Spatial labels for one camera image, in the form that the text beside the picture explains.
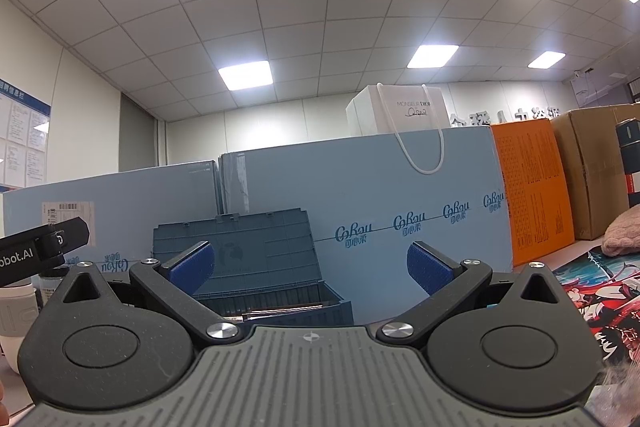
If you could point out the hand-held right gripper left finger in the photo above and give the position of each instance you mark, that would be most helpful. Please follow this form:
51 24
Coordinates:
192 269

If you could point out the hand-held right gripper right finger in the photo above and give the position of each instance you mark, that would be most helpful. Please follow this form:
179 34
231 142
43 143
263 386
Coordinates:
425 269

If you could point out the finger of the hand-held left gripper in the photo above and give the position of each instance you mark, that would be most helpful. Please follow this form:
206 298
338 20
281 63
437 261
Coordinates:
75 232

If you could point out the blue lidded storage box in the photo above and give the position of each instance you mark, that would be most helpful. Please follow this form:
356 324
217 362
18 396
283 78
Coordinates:
270 247

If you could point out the glass jar with black lid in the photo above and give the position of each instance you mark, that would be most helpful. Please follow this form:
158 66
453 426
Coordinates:
50 291

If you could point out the white cup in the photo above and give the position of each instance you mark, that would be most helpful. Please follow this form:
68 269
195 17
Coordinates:
17 307

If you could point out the light blue carton with label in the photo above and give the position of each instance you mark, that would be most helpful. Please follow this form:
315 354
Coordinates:
125 192

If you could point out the large light blue carton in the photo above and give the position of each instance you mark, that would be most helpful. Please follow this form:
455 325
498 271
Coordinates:
375 177

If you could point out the blue framed notice board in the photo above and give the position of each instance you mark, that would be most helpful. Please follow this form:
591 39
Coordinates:
25 132

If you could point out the orange box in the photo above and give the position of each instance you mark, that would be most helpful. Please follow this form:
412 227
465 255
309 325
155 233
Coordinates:
535 192

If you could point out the white paper bag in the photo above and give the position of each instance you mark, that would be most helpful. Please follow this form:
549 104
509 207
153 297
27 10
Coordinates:
380 112

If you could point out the anime printed mat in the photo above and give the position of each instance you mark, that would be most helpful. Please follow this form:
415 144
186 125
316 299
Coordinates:
600 292

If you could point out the brown cardboard box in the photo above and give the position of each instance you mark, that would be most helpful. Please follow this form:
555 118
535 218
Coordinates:
590 167

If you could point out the pink knitted cloth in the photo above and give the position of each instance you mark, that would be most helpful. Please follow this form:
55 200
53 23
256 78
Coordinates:
622 232

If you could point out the dark thermos bottle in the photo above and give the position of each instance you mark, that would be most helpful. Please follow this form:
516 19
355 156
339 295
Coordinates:
630 157

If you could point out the white wall lettering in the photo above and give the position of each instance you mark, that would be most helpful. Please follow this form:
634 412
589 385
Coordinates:
505 118

